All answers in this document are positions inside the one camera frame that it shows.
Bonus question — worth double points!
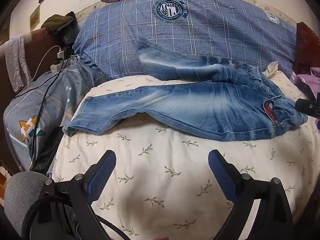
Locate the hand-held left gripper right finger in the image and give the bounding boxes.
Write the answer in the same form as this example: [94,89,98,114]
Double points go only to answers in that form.
[208,149,294,240]

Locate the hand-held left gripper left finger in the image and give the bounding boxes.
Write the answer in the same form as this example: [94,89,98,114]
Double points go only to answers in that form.
[32,150,117,240]

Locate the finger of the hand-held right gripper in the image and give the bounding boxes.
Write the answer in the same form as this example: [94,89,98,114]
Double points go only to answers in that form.
[295,98,320,117]

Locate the blue denim pants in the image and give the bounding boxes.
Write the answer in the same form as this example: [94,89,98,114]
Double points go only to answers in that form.
[62,36,309,142]

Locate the purple cloth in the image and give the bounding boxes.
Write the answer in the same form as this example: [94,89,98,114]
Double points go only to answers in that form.
[290,66,320,98]

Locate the dark red wooden board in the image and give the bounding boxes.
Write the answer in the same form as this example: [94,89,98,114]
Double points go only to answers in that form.
[296,22,320,68]

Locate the cream leaf-print blanket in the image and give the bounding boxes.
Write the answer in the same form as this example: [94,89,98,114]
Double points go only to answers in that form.
[54,62,320,240]

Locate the person's grey trouser leg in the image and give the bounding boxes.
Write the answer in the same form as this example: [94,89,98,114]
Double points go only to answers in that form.
[4,172,50,240]

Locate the blue plaid quilt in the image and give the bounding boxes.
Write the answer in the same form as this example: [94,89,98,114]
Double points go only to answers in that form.
[74,0,298,80]

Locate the grey cloth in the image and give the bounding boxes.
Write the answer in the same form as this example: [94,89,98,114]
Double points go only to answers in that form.
[5,35,32,93]

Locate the brown wooden headboard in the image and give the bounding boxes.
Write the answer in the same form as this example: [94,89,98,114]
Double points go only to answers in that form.
[0,26,78,175]

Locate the dark green cloth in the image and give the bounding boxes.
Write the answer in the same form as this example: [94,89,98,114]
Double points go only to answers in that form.
[41,11,78,34]

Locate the thick black gripper cable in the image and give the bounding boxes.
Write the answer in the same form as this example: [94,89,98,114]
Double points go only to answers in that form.
[22,196,137,240]

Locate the thin black cable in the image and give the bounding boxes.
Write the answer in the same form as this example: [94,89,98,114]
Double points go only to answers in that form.
[14,59,66,172]

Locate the white charging cable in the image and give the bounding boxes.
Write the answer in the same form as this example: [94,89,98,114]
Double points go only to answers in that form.
[32,45,61,82]

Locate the small wall picture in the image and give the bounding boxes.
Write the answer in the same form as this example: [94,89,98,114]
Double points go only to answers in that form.
[29,5,41,27]

